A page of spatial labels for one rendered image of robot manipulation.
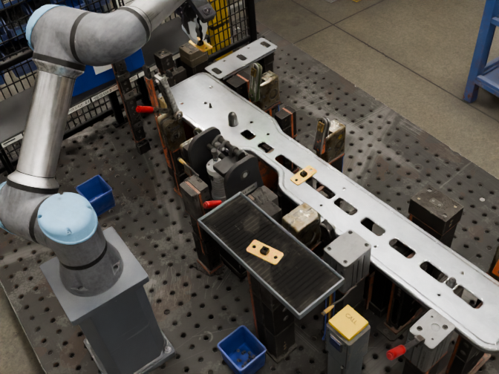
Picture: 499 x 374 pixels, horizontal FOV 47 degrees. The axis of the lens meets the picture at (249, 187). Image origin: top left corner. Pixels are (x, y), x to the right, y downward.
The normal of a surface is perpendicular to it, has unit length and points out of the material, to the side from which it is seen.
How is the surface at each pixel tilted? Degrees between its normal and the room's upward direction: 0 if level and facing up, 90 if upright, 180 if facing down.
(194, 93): 0
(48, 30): 47
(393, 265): 0
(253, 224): 0
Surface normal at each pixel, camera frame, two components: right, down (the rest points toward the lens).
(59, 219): 0.04, -0.65
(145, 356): 0.58, 0.56
